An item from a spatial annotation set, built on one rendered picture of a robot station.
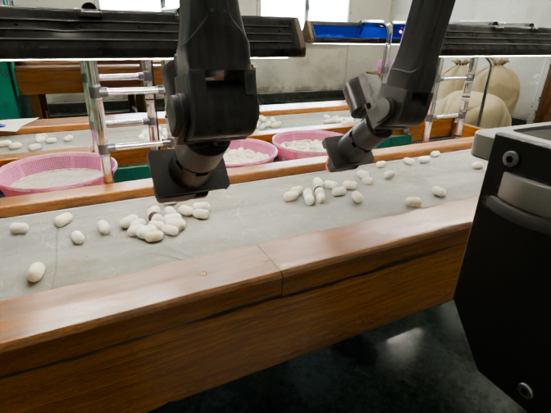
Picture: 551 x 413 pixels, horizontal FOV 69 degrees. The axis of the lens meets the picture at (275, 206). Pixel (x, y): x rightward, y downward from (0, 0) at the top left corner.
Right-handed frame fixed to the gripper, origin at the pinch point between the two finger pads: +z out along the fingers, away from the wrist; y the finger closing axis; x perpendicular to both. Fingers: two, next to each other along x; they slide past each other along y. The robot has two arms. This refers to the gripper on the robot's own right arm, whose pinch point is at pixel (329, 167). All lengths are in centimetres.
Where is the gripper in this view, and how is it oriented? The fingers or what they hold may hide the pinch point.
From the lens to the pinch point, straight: 90.7
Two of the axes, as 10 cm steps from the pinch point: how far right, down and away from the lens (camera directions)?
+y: -8.9, 1.7, -4.1
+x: 2.8, 9.3, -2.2
